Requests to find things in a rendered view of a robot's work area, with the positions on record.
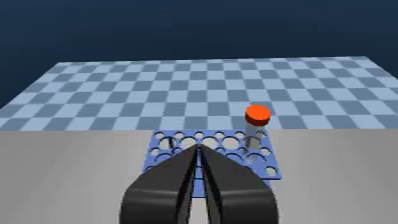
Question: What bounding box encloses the blue perforated tube rack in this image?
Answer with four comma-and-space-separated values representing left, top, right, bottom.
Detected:
143, 130, 285, 198

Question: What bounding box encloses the orange-capped clear centrifuge tube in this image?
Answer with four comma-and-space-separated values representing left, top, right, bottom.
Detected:
244, 104, 274, 150

